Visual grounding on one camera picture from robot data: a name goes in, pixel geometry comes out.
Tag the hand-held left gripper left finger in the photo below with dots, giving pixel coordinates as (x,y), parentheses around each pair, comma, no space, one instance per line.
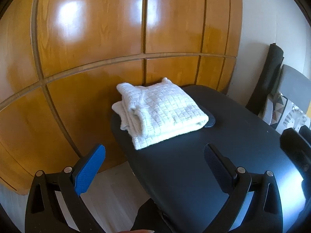
(90,167)

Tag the person's left hand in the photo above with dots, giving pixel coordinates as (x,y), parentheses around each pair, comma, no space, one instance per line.
(143,231)

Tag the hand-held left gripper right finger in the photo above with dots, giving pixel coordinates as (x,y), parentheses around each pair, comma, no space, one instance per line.
(216,165)

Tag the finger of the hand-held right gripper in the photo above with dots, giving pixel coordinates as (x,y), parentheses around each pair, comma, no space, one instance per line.
(295,145)

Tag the dark cloth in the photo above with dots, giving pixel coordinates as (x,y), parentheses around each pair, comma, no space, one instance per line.
(150,218)

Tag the white knitted folded sweater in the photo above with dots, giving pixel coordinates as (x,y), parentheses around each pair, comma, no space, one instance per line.
(160,111)

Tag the grey yellow blue sofa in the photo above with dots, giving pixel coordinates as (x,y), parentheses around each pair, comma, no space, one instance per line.
(294,82)

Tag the black rolled mat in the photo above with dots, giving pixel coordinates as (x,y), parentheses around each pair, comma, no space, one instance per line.
(269,72)

